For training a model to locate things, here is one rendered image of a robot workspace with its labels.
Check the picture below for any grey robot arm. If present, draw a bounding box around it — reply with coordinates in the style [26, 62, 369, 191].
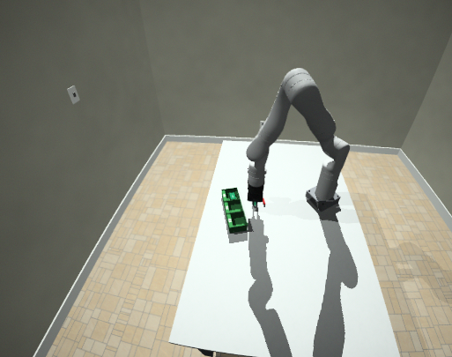
[246, 68, 350, 200]

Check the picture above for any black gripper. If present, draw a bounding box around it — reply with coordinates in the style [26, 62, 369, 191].
[247, 174, 265, 205]

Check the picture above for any green bin rack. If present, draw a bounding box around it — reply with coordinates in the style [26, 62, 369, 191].
[221, 188, 248, 234]

